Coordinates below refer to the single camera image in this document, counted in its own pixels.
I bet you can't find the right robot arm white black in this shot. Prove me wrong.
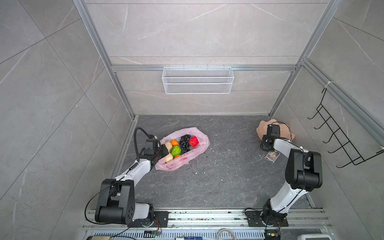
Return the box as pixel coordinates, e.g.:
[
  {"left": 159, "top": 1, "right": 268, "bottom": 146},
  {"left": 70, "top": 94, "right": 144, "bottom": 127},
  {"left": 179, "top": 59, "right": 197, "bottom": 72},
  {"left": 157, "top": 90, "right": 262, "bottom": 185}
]
[{"left": 261, "top": 124, "right": 323, "bottom": 226}]

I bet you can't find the red fake strawberry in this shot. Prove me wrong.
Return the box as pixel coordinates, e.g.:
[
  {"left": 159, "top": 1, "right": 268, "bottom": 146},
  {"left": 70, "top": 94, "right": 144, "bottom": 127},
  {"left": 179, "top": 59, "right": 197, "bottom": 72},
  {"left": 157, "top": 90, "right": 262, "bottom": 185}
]
[{"left": 188, "top": 136, "right": 200, "bottom": 148}]

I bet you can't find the beige fake fruit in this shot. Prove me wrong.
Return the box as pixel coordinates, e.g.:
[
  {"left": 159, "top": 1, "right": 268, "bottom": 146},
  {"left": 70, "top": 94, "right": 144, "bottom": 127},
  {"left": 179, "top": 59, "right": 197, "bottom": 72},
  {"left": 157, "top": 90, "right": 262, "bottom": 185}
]
[
  {"left": 165, "top": 142, "right": 173, "bottom": 152},
  {"left": 165, "top": 153, "right": 174, "bottom": 163}
]

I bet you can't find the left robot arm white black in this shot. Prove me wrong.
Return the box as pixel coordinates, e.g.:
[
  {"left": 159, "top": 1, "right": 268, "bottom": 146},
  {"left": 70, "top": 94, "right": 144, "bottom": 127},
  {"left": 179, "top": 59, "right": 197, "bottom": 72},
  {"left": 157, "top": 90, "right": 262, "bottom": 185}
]
[{"left": 84, "top": 127, "right": 169, "bottom": 227}]

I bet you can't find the black wire hook rack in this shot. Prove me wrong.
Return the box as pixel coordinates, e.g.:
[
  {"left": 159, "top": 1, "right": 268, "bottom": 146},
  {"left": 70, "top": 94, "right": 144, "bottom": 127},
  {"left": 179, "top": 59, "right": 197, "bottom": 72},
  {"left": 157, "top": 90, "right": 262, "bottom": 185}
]
[{"left": 307, "top": 88, "right": 384, "bottom": 169}]

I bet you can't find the pink plastic bag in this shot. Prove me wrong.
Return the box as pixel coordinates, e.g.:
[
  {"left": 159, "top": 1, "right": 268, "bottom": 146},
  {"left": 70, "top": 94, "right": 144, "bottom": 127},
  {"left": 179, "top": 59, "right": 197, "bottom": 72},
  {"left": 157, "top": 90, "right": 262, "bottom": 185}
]
[{"left": 155, "top": 127, "right": 210, "bottom": 171}]

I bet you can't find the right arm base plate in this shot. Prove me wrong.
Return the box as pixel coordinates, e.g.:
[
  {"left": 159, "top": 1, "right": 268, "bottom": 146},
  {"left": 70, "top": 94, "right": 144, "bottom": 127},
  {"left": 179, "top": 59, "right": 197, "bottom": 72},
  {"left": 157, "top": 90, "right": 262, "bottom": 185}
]
[{"left": 244, "top": 208, "right": 289, "bottom": 227}]

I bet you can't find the pink scalloped plate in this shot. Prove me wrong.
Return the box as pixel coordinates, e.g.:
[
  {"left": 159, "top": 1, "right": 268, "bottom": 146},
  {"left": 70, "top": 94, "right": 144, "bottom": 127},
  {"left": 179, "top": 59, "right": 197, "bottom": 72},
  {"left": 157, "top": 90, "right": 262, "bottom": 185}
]
[{"left": 256, "top": 119, "right": 295, "bottom": 141}]

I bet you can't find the green fake fruit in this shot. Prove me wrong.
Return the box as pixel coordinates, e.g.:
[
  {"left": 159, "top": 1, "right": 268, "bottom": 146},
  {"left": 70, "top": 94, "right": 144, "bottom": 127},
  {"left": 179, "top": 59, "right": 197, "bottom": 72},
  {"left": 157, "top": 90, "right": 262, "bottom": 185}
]
[{"left": 170, "top": 145, "right": 182, "bottom": 157}]

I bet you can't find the small printed card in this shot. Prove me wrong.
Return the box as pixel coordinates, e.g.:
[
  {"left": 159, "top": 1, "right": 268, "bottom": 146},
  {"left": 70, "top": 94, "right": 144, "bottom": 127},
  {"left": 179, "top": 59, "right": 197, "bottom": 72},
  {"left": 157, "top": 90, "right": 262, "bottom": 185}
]
[{"left": 265, "top": 151, "right": 280, "bottom": 163}]

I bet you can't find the orange fake fruit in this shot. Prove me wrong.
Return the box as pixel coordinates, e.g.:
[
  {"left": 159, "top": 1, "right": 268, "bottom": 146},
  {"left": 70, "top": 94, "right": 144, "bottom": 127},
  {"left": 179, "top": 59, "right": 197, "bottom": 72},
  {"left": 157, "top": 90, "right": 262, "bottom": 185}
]
[{"left": 171, "top": 140, "right": 179, "bottom": 146}]

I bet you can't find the dark fake grape bunch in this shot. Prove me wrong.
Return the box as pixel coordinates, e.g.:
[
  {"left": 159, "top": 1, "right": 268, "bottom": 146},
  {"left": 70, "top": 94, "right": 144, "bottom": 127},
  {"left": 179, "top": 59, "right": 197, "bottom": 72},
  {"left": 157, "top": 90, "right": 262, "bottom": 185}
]
[{"left": 179, "top": 135, "right": 192, "bottom": 155}]

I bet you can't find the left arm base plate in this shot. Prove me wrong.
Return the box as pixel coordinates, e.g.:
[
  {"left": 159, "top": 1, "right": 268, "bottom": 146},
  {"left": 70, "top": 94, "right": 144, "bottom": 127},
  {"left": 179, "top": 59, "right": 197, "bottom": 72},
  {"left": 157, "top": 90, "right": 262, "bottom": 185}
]
[{"left": 132, "top": 211, "right": 170, "bottom": 228}]

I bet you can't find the white wire mesh basket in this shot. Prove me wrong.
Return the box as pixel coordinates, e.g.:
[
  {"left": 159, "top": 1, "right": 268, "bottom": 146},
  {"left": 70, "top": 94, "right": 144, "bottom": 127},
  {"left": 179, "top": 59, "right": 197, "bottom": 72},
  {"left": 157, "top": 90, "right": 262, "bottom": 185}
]
[{"left": 162, "top": 67, "right": 235, "bottom": 95}]

